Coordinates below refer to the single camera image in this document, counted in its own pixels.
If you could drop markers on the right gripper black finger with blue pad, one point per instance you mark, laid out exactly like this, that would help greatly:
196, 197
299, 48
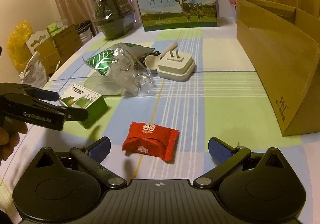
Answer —
89, 161
228, 158

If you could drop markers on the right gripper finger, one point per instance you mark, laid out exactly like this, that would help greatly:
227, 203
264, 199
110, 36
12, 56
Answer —
72, 112
13, 88

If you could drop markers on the person's hand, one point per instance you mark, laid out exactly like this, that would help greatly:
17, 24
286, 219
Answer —
10, 136

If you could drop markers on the small green white box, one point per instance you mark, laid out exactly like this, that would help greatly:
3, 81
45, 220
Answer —
78, 96

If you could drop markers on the white printed plastic bag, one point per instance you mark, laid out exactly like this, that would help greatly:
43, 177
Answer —
34, 73

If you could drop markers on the brown cardboard boxes on floor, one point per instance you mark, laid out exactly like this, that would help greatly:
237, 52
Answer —
54, 50

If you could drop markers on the yellow plastic bag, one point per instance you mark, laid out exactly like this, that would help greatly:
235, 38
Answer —
17, 48

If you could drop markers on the green leaf print pouch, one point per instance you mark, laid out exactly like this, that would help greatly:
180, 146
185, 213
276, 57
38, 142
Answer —
101, 62

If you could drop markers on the clear crumpled plastic packaging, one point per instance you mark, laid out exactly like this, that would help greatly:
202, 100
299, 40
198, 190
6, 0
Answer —
124, 76

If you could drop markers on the red snack packet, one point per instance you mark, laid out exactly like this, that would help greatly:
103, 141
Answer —
150, 139

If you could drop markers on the white plastic spoon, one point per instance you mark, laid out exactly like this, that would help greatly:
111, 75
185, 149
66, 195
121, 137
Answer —
152, 61

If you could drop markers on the dark green instant noodle bowl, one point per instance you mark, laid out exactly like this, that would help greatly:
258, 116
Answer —
114, 18

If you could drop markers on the white power adapter plug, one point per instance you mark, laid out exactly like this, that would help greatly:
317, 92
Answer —
176, 66

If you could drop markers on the large brown cardboard box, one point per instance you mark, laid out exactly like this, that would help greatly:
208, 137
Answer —
282, 43

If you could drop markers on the blue milk carton box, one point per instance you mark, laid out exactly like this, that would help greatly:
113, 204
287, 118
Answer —
171, 14

